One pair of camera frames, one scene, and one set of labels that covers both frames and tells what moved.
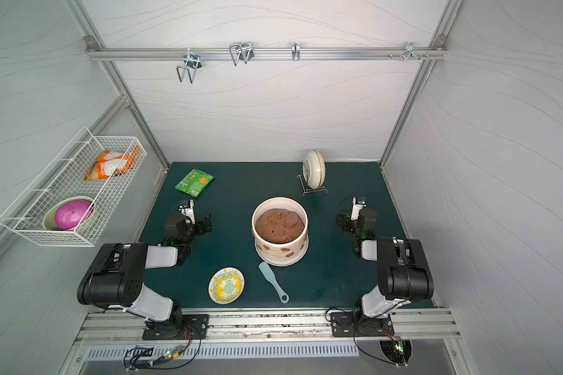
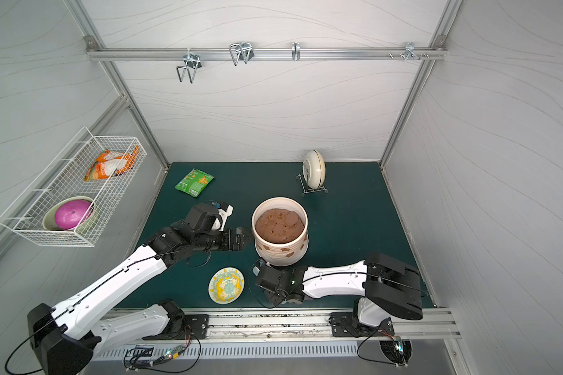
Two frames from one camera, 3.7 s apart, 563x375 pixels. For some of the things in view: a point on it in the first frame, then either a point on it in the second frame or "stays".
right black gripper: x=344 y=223 → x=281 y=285
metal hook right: x=410 y=51 stays
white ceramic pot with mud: x=280 y=227 stays
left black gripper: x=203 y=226 → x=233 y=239
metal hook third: x=295 y=51 stays
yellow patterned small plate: x=226 y=285 stays
